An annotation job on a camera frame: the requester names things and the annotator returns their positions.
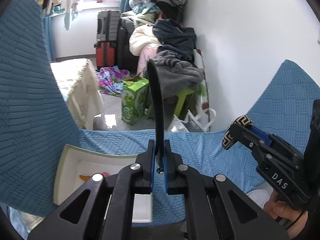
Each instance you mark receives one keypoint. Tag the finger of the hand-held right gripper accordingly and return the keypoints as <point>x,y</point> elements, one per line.
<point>243,136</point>
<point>260,133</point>

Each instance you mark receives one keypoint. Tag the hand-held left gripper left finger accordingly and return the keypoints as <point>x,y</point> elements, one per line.
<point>152,165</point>

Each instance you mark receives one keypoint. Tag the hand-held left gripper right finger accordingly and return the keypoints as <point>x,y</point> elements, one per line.
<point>167,166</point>

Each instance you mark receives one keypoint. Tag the patterned black gold headband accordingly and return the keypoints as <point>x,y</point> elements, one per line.
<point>233,132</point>

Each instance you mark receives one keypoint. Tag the long black hair clip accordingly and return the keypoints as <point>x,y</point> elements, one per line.
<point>157,105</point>

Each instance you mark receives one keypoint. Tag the orange gourd pendant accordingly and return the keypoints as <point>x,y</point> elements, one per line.
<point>85,177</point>

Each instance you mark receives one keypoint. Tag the white cardboard box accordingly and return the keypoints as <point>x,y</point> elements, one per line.
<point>75,162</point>

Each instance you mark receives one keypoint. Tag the person's right forearm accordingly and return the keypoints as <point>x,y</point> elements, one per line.
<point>302,227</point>

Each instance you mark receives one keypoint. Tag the person's right hand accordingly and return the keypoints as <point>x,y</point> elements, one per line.
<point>280,207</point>

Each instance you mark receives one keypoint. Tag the blue covered chair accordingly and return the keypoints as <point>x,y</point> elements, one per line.
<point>275,100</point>

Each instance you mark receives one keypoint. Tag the white tote bag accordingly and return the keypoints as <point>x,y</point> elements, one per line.
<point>180,126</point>

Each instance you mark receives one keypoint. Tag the black wrist band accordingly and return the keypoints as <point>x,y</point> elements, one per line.
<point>296,221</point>

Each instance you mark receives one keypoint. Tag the green carton box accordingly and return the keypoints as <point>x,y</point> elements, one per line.
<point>133,100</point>

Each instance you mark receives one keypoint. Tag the white floral panel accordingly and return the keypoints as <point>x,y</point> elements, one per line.
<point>203,80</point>

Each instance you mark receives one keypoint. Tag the green plastic stool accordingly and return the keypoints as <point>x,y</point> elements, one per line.
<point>183,97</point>

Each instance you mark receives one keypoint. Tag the grey fleece garment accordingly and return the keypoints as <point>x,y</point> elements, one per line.
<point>180,75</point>

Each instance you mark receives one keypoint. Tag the purple printed cloth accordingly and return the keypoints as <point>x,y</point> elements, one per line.
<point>112,80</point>

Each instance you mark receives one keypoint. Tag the pink cloth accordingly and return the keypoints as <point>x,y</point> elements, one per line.
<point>146,57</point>

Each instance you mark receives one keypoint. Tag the cream cloth covered cabinet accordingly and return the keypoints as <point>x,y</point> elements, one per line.
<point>75,85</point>

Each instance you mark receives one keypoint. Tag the dark navy jacket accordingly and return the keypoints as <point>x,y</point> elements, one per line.
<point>175,38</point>

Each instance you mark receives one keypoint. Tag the red suitcase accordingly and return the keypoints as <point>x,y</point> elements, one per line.
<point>106,53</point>

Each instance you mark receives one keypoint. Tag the black suitcase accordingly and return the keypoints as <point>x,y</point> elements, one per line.
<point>126,47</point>

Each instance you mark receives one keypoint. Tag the cream puffy jacket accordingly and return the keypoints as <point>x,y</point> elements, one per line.
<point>142,38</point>

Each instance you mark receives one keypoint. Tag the blue quilted sofa cover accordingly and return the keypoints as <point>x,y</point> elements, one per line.
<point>30,92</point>

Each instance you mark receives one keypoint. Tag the grey suitcase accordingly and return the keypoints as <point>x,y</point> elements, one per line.
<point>108,26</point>

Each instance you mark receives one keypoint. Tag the light blue scalloped cloth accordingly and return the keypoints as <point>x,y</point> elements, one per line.
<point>17,222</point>

